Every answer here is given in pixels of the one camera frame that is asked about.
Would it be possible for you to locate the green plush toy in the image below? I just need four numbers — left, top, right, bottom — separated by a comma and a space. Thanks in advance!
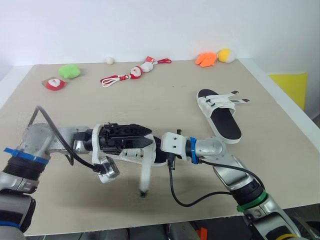
57, 63, 82, 80

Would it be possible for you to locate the black cable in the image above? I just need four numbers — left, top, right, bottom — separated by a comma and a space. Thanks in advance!
166, 151, 266, 208
28, 105, 104, 174

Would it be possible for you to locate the yellow and white plush toy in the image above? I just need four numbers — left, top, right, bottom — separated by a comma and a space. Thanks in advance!
216, 48, 237, 64

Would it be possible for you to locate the robot body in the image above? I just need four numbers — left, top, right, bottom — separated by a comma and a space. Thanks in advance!
126, 221, 210, 240

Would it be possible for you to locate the white sandal with black insole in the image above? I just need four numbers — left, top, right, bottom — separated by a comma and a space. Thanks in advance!
116, 133, 169, 200
196, 88, 252, 145

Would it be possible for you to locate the orange plush glove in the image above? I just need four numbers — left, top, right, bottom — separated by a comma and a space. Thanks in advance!
194, 51, 218, 68

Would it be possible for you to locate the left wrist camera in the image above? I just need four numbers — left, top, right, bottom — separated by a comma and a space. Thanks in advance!
90, 121, 121, 185

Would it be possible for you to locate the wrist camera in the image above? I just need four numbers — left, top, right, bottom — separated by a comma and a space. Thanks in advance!
160, 131, 191, 161
90, 121, 121, 185

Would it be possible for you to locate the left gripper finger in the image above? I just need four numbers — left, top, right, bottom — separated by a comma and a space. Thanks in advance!
134, 123, 153, 138
136, 135, 154, 149

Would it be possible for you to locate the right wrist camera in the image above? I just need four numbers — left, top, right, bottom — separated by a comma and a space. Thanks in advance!
160, 131, 191, 161

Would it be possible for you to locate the red and white rope toy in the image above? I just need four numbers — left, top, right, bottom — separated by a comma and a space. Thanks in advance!
100, 56, 173, 88

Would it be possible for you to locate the yellow board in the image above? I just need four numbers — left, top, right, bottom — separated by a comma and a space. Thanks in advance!
268, 72, 308, 111

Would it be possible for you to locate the red and white plush toy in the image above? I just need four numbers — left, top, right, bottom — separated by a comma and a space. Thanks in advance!
40, 76, 67, 93

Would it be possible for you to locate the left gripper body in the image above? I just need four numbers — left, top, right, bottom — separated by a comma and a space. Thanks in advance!
98, 123, 141, 156

